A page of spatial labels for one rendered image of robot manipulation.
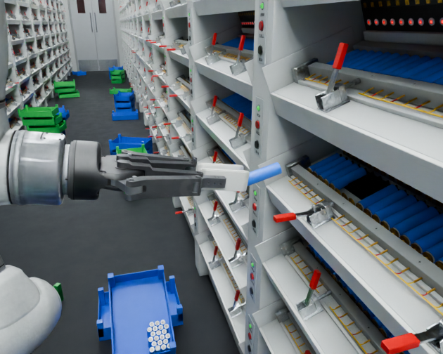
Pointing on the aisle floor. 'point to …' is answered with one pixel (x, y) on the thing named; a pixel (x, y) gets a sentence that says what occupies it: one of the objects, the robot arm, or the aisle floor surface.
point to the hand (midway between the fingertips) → (221, 176)
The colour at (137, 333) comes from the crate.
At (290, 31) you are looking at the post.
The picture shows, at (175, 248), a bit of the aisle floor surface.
